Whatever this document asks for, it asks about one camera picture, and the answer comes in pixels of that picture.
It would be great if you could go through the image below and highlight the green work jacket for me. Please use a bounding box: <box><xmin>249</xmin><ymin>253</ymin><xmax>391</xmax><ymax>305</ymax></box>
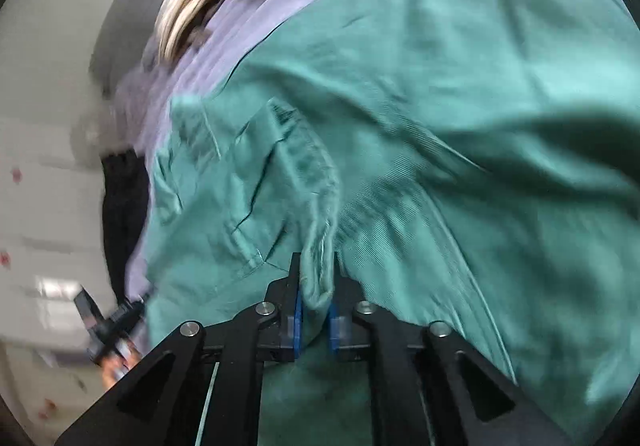
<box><xmin>144</xmin><ymin>0</ymin><xmax>639</xmax><ymax>445</ymax></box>

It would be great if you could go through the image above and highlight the person's left hand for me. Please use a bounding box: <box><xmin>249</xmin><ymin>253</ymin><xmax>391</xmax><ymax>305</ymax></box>
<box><xmin>100</xmin><ymin>342</ymin><xmax>141</xmax><ymax>391</ymax></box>

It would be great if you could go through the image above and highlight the black garment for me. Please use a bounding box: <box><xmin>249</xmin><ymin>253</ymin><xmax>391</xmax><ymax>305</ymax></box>
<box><xmin>101</xmin><ymin>148</ymin><xmax>149</xmax><ymax>304</ymax></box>

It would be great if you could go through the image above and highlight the lavender bed cover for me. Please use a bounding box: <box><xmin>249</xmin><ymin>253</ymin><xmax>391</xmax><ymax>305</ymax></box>
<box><xmin>104</xmin><ymin>0</ymin><xmax>482</xmax><ymax>306</ymax></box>

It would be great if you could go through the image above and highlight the grey quilted headboard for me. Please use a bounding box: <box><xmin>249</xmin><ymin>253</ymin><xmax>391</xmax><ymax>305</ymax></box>
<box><xmin>89</xmin><ymin>0</ymin><xmax>163</xmax><ymax>98</ymax></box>

